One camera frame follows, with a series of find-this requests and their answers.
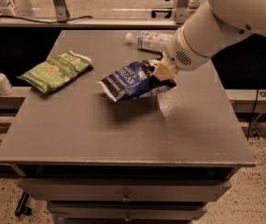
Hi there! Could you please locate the clear plastic water bottle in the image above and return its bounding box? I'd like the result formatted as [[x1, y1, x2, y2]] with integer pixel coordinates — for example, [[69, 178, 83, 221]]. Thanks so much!
[[125, 30, 172, 53]]

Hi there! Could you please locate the grey lower drawer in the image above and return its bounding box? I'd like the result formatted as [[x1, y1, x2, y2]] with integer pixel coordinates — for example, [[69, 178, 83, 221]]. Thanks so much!
[[47, 202, 207, 221]]

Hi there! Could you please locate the black cable on shelf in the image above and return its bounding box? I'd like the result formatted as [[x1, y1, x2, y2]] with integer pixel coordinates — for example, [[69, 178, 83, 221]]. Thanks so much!
[[0, 14, 93, 24]]

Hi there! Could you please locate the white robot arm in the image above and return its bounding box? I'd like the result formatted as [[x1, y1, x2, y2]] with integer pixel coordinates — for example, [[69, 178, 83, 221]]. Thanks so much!
[[153, 0, 266, 81]]

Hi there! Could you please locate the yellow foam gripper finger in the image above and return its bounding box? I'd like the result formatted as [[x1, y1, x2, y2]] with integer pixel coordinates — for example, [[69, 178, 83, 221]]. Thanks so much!
[[153, 62, 177, 81]]

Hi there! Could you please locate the white pump dispenser bottle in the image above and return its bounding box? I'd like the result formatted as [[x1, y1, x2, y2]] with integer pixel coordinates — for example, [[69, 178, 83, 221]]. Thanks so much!
[[0, 73, 13, 95]]

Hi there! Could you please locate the green jalapeno chip bag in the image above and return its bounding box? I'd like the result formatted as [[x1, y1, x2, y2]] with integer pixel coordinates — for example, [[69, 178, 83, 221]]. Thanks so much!
[[19, 50, 92, 94]]

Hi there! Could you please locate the grey drawer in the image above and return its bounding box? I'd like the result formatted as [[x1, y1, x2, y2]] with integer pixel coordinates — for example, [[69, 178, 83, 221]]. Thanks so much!
[[18, 178, 231, 203], [47, 202, 207, 221]]

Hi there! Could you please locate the blue salt vinegar chip bag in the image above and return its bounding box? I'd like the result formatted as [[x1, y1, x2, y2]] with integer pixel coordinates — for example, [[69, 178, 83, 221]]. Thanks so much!
[[99, 59, 176, 103]]

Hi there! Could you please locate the grey top drawer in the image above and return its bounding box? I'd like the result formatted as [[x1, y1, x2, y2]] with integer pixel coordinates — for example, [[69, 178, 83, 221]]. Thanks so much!
[[18, 178, 231, 203]]

